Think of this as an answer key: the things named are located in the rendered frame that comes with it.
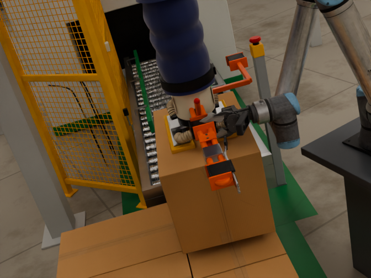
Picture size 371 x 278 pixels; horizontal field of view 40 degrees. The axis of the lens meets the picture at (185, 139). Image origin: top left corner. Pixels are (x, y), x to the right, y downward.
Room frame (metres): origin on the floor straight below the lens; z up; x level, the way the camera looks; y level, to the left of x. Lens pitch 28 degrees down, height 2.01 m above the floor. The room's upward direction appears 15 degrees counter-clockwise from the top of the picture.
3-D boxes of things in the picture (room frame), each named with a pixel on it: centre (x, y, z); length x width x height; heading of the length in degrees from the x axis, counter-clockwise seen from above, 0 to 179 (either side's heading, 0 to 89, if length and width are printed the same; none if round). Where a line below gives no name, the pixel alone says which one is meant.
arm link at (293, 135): (1.75, -0.39, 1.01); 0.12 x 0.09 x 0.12; 177
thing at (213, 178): (1.39, -0.07, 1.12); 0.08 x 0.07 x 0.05; 1
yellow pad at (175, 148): (1.99, 0.02, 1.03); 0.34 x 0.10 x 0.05; 1
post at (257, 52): (2.85, -0.54, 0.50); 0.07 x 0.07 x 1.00; 2
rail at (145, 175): (3.42, 0.30, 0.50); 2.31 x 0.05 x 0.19; 2
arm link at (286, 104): (1.74, -0.39, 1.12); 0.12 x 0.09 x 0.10; 92
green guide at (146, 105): (3.77, 0.25, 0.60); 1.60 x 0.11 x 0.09; 2
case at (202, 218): (1.97, -0.07, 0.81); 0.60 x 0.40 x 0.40; 178
